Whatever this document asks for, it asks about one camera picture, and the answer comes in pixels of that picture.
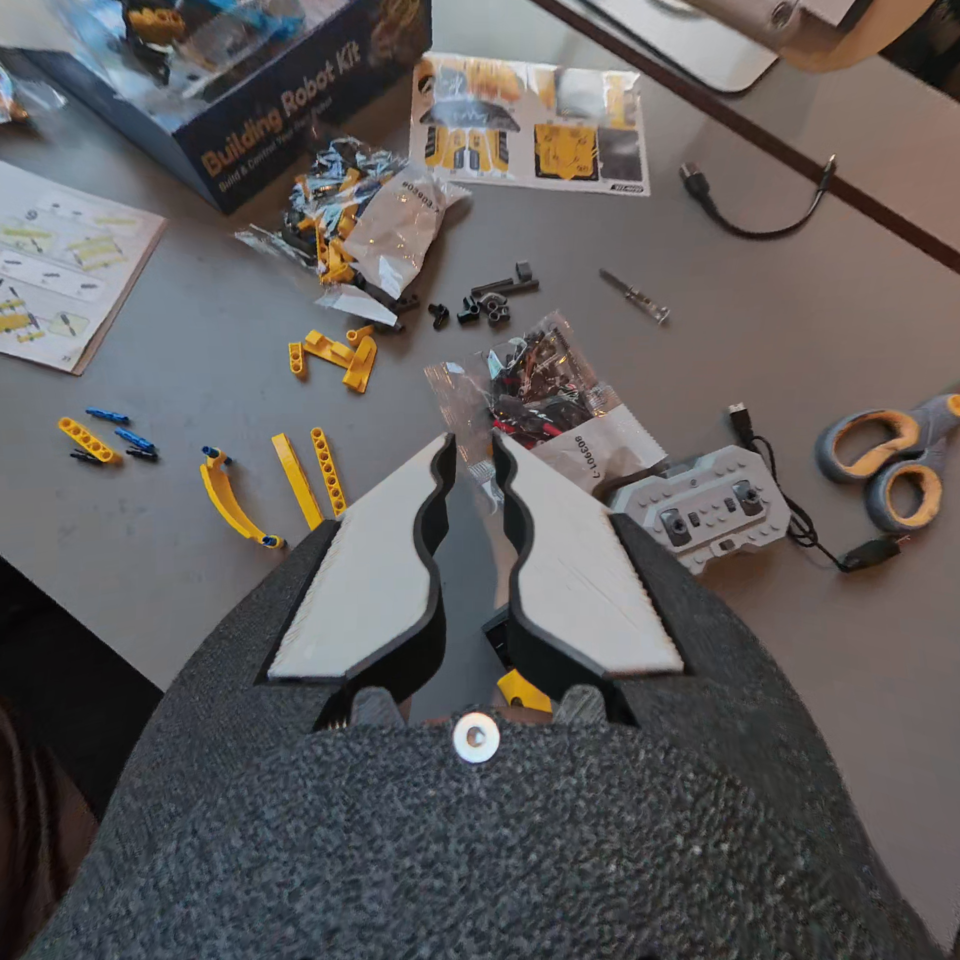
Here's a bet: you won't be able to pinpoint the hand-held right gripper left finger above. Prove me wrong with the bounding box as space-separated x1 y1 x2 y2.
266 432 459 705

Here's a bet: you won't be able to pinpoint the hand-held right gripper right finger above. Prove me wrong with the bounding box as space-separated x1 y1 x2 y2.
492 432 687 708

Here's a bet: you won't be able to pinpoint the yellow long holed beam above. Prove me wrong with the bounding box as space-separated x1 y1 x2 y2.
271 432 325 532
309 426 348 519

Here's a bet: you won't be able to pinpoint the yellow panel brick blue pin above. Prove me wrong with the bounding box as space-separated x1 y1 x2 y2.
198 444 288 550

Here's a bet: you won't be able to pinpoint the clear bag black red parts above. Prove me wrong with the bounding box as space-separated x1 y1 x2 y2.
423 311 669 511

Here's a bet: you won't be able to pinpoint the yellow five-hole beam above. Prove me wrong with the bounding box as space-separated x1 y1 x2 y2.
57 416 123 466

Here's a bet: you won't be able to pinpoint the clear bag of small pins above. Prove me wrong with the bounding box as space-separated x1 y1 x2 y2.
234 135 472 331

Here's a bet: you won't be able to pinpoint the blue cardboard kit box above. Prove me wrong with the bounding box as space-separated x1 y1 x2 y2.
0 0 435 215

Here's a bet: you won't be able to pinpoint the black perforated block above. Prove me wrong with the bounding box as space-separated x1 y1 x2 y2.
480 606 526 669

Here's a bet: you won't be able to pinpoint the yellow holed brick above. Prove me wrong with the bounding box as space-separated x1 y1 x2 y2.
496 669 554 714

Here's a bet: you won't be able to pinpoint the grey battery hub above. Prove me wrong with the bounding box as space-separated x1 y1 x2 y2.
606 444 792 577

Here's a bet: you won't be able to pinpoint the yellow pin connector block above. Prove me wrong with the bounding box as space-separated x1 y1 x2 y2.
342 335 378 395

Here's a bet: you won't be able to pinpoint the person's black pants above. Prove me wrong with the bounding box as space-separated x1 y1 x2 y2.
0 555 166 819

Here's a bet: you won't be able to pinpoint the person's brown shirt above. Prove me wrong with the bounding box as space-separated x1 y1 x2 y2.
0 705 99 960

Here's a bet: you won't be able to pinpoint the open instruction booklet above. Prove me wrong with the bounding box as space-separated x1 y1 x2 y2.
0 161 168 376

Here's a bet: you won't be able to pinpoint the sticker sheet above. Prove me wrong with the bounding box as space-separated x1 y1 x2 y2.
408 52 652 198

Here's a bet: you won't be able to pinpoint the instruction sign on white stand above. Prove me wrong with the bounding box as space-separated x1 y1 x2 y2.
577 0 960 95

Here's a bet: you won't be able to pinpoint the large white label parts bag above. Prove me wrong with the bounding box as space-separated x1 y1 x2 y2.
45 0 309 99

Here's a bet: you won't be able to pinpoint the thin black charging cable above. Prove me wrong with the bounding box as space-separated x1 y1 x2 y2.
727 403 905 575

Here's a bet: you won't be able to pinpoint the small clear handle screwdriver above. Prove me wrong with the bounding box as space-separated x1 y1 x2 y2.
598 268 671 325

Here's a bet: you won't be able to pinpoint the grey yellow handled scissors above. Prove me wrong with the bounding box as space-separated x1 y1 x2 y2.
813 391 960 534

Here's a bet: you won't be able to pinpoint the short black usb cable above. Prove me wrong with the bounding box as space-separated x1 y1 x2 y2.
678 153 840 241

